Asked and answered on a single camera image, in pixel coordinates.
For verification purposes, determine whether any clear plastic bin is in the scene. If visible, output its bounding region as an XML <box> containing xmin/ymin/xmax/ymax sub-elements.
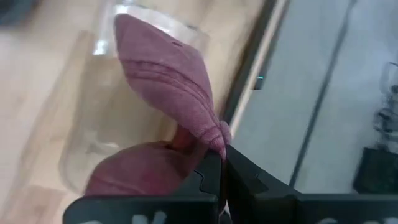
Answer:
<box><xmin>58</xmin><ymin>2</ymin><xmax>212</xmax><ymax>194</ymax></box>

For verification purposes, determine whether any dark equipment stand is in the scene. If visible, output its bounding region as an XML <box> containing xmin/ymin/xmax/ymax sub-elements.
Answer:
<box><xmin>353</xmin><ymin>62</ymin><xmax>398</xmax><ymax>194</ymax></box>

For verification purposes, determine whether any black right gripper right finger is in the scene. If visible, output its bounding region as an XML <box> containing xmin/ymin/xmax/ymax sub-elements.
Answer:
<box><xmin>225</xmin><ymin>146</ymin><xmax>398</xmax><ymax>224</ymax></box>

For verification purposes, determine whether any maroon red cap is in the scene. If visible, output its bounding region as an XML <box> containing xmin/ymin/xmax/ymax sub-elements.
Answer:
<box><xmin>83</xmin><ymin>14</ymin><xmax>233</xmax><ymax>197</ymax></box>

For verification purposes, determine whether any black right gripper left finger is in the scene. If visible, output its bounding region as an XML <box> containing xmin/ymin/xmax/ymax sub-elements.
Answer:
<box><xmin>63</xmin><ymin>151</ymin><xmax>223</xmax><ymax>224</ymax></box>

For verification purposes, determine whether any black aluminium table frame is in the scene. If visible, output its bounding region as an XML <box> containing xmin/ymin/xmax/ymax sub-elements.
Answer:
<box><xmin>222</xmin><ymin>0</ymin><xmax>277</xmax><ymax>122</ymax></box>

